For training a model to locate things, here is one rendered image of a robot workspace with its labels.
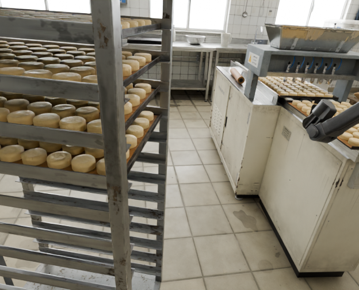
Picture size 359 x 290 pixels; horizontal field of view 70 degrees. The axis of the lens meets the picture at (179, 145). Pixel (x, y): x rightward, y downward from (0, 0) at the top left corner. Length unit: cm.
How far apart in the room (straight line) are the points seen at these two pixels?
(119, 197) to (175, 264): 125
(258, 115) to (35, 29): 154
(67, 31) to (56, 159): 28
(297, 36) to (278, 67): 20
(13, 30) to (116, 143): 23
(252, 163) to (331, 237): 72
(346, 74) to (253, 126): 70
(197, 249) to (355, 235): 89
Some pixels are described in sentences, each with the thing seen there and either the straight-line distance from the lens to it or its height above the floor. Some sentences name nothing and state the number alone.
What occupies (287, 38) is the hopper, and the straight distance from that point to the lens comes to 182.
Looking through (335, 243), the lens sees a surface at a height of 32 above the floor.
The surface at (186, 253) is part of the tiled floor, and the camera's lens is 176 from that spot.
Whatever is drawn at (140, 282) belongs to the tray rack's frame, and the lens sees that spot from 146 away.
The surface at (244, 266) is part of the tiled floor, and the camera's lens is 178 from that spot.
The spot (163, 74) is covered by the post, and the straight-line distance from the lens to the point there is 84.
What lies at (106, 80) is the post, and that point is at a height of 126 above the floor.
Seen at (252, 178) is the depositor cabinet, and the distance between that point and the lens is 207.
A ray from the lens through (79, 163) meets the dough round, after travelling 58.
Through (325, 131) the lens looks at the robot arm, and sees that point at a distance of 108.
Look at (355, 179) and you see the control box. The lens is 137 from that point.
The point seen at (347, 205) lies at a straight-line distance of 150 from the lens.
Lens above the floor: 136
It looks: 28 degrees down
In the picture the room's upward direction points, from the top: 4 degrees clockwise
